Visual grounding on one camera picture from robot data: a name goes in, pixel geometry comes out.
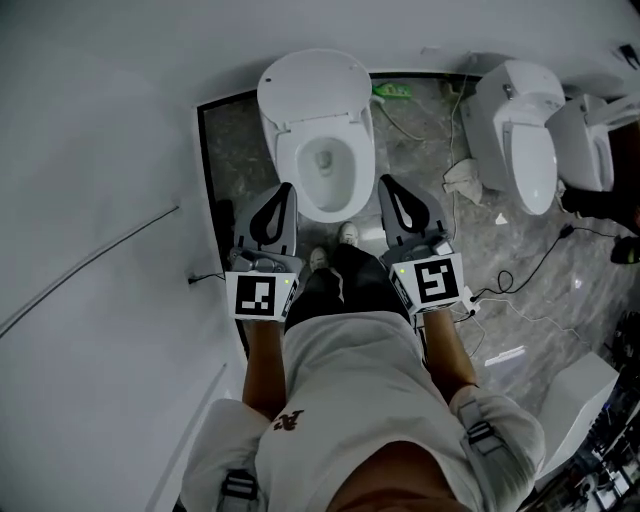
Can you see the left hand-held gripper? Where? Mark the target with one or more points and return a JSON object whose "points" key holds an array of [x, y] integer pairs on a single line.
{"points": [[257, 295]]}

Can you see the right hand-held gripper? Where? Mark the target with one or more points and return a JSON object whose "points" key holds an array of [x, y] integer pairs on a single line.
{"points": [[435, 280]]}

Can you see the white toilet with seat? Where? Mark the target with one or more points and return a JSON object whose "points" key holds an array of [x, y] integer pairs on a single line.
{"points": [[286, 160]]}

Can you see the person's left forearm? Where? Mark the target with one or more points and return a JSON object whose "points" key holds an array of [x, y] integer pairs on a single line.
{"points": [[262, 360]]}

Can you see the person's right forearm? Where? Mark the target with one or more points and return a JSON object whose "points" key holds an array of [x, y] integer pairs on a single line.
{"points": [[450, 355]]}

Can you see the white toilet bowl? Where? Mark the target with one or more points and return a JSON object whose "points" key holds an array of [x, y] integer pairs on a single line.
{"points": [[327, 192]]}

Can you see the white toilet with chrome lever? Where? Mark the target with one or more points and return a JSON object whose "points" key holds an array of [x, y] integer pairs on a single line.
{"points": [[520, 140]]}

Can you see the white toilet lid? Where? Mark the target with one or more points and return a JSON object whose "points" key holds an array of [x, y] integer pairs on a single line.
{"points": [[310, 85]]}

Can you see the black power adapter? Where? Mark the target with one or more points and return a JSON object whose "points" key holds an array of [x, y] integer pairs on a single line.
{"points": [[225, 220]]}

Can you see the person's left white shoe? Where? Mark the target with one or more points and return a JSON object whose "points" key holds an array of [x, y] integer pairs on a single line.
{"points": [[318, 259]]}

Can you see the person's white shoe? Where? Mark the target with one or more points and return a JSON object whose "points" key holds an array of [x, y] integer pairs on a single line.
{"points": [[318, 259], [348, 234]]}

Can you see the person's right white shoe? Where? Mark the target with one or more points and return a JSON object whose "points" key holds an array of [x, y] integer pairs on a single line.
{"points": [[348, 234]]}

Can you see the white crumpled cloth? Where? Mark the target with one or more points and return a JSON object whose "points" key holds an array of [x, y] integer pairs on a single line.
{"points": [[465, 180]]}

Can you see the white paper scrap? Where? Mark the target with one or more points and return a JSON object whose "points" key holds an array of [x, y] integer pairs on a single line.
{"points": [[500, 218]]}

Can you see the person's black trousers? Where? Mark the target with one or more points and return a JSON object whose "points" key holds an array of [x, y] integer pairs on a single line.
{"points": [[350, 290]]}

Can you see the white power strip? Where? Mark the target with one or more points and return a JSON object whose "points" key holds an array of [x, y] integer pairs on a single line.
{"points": [[472, 300]]}

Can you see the green bottle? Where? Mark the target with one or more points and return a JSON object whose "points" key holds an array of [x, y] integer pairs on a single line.
{"points": [[395, 91]]}

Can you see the small yellow-green object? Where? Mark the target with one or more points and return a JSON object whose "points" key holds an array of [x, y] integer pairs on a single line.
{"points": [[450, 86]]}

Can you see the person's white shirt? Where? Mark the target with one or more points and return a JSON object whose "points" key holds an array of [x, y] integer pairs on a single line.
{"points": [[360, 380]]}

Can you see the large white box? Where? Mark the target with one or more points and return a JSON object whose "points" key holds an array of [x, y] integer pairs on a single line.
{"points": [[580, 405]]}

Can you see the person's head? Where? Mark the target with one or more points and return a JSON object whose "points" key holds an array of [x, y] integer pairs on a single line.
{"points": [[400, 480]]}

